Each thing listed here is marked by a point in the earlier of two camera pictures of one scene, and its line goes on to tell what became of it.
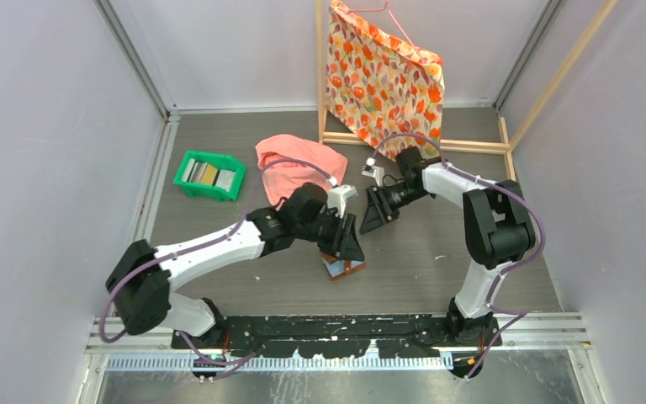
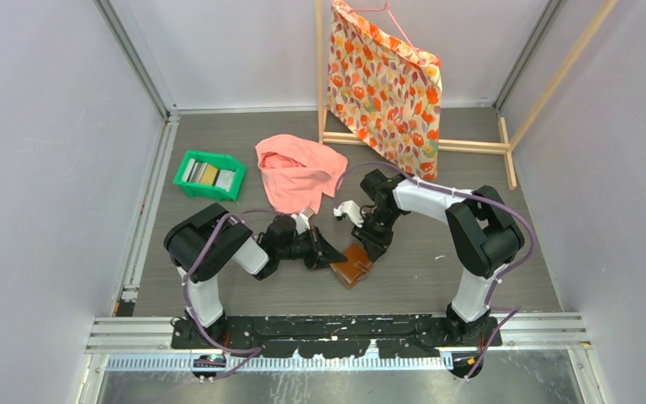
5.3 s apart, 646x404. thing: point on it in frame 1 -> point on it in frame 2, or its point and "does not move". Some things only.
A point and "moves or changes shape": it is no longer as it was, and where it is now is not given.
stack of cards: [208, 174] does not move
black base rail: [325, 337] does not move
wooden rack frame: [502, 146] does not move
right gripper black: [378, 211] -> [376, 245]
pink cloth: [288, 162] does not move
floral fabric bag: [380, 86] does not move
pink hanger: [386, 7] does not move
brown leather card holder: [336, 268] moves or changes shape
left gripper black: [343, 241] -> [322, 253]
